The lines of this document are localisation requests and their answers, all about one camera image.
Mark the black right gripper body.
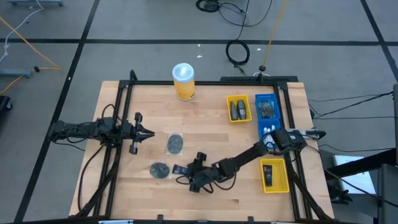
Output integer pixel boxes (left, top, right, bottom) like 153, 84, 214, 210
186, 151, 220, 194

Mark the yellow cable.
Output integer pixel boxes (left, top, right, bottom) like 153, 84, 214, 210
262, 0, 289, 68
0, 17, 63, 96

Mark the black floor stand foot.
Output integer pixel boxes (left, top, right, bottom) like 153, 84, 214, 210
326, 183, 354, 205

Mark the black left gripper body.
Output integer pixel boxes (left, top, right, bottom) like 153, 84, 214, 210
121, 112, 143, 155

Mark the grey cabinet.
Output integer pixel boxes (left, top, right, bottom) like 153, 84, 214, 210
377, 163, 398, 224

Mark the silver frame plate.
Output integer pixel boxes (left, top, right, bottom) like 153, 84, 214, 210
98, 219, 134, 224

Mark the black caster object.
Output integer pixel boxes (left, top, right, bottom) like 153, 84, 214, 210
0, 95, 13, 112

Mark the grey floor foot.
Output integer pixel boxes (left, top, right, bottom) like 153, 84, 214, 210
7, 0, 65, 7
0, 68, 34, 79

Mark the black disc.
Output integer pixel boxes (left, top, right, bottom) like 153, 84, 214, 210
166, 133, 185, 156
148, 161, 172, 180
258, 101, 276, 119

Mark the white cable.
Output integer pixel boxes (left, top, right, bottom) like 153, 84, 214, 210
0, 0, 44, 63

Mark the black diagonal stand beam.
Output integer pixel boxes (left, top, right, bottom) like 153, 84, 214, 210
323, 148, 398, 180

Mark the black coiled cable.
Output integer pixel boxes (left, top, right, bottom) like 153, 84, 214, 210
224, 0, 251, 75
195, 0, 274, 28

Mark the black floor cable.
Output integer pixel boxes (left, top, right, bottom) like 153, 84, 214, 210
307, 90, 396, 121
318, 143, 395, 155

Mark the yellow wipes canister white lid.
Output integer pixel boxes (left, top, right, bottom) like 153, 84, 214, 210
172, 62, 196, 101

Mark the black aluminium table frame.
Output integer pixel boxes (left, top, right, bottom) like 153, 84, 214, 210
74, 70, 335, 223

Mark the grey toiletry tube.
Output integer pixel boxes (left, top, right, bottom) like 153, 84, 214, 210
229, 101, 239, 121
237, 99, 247, 121

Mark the yellow plastic basket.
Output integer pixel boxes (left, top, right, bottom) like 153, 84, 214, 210
226, 94, 252, 124
259, 157, 290, 194

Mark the black table-edge camera mount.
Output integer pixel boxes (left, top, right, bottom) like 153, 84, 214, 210
220, 72, 299, 83

